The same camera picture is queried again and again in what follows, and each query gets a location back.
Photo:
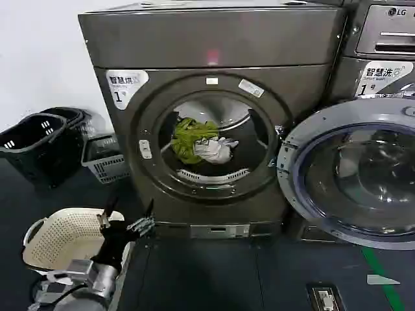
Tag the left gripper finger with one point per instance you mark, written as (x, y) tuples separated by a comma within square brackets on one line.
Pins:
[(144, 223), (108, 215)]

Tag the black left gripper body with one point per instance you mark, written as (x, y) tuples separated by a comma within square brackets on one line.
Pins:
[(115, 241)]

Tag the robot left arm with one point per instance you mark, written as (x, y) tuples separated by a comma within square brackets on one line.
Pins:
[(100, 278)]

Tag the cream perforated laundry basket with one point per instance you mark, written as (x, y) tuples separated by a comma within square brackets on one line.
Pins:
[(68, 230)]

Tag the grey slotted plastic basket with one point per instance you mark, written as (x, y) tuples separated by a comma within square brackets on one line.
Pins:
[(107, 162)]

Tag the large black plastic basket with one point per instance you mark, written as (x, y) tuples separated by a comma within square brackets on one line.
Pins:
[(39, 152)]

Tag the green garment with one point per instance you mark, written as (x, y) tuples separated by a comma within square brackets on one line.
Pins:
[(186, 139)]

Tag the white garment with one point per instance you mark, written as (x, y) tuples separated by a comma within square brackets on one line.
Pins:
[(214, 150)]

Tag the round glass dryer door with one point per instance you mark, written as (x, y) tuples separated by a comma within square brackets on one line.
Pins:
[(301, 168)]

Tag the floor power socket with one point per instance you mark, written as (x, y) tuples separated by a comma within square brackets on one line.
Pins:
[(322, 296)]

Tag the grey front-load dryer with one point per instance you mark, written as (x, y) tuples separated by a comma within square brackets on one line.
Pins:
[(227, 42)]

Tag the white floor sticker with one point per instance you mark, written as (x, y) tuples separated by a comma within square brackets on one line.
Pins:
[(381, 279)]

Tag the grey washer with drawer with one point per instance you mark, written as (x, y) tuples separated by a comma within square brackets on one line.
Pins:
[(343, 77)]

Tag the green floor tape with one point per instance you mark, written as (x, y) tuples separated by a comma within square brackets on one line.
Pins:
[(386, 291)]

